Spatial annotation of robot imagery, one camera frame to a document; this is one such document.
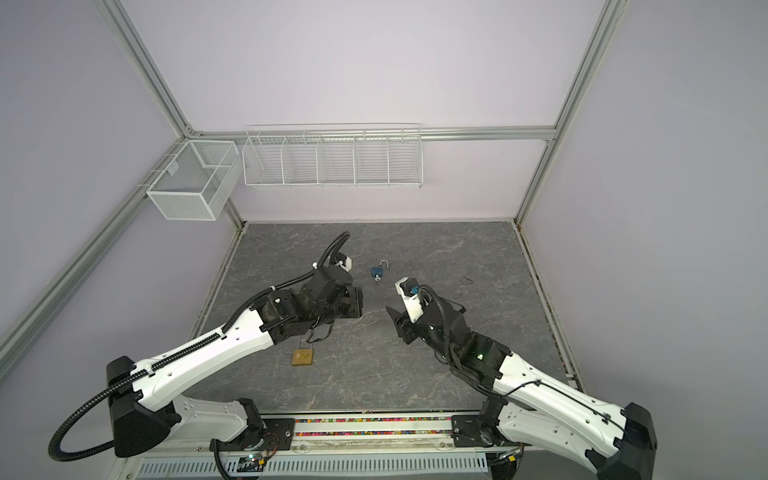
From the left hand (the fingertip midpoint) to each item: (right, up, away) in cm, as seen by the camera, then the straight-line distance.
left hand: (363, 301), depth 73 cm
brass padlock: (-19, -18, +14) cm, 30 cm away
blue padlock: (+2, +6, +33) cm, 33 cm away
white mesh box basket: (-57, +36, +25) cm, 72 cm away
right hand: (+9, 0, -2) cm, 9 cm away
